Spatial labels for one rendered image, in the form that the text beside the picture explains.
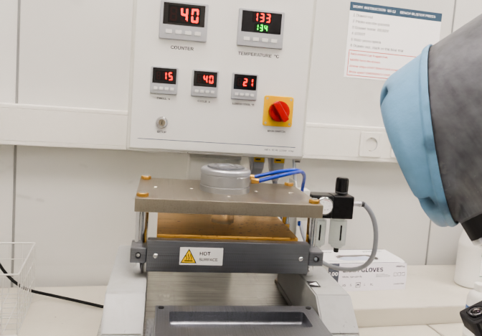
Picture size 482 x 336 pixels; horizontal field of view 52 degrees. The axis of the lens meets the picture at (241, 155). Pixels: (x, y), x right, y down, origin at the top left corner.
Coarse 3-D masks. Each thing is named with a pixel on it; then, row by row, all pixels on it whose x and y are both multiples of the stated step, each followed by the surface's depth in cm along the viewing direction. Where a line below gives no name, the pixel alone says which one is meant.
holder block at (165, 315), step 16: (160, 320) 57; (176, 320) 60; (192, 320) 60; (208, 320) 60; (224, 320) 61; (240, 320) 61; (256, 320) 61; (272, 320) 62; (288, 320) 62; (304, 320) 62; (320, 320) 60
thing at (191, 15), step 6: (174, 6) 86; (180, 6) 87; (186, 6) 87; (192, 6) 87; (174, 12) 87; (180, 12) 87; (186, 12) 87; (192, 12) 87; (198, 12) 87; (168, 18) 87; (174, 18) 87; (180, 18) 87; (186, 18) 87; (192, 18) 87; (198, 18) 87; (198, 24) 87
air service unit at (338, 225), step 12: (336, 180) 96; (348, 180) 96; (312, 192) 96; (324, 192) 97; (336, 192) 96; (324, 204) 93; (336, 204) 95; (348, 204) 95; (360, 204) 97; (324, 216) 94; (336, 216) 95; (348, 216) 95; (324, 228) 95; (336, 228) 96; (324, 240) 96; (336, 240) 96; (336, 252) 97
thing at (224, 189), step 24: (216, 168) 76; (240, 168) 77; (144, 192) 69; (168, 192) 73; (192, 192) 75; (216, 192) 75; (240, 192) 76; (264, 192) 79; (288, 192) 81; (288, 216) 72; (312, 216) 72
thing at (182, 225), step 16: (160, 224) 75; (176, 224) 76; (192, 224) 76; (208, 224) 77; (224, 224) 78; (240, 224) 79; (256, 224) 79; (272, 224) 80; (288, 224) 84; (272, 240) 72; (288, 240) 73
